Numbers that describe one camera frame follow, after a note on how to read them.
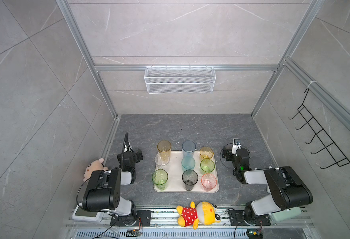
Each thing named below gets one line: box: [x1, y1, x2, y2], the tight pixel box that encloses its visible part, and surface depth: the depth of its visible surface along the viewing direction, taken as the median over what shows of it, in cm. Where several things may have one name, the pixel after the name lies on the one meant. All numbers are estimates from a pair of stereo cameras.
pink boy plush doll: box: [82, 158, 109, 182], surface depth 88 cm
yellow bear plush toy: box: [175, 201, 221, 230], surface depth 70 cm
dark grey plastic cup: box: [181, 169, 199, 192], surface depth 78 cm
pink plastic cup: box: [200, 173, 217, 192], surface depth 85 cm
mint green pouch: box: [268, 206, 302, 223], surface depth 75 cm
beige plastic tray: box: [152, 150, 219, 194], surface depth 85 cm
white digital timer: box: [71, 202, 105, 222], surface depth 71 cm
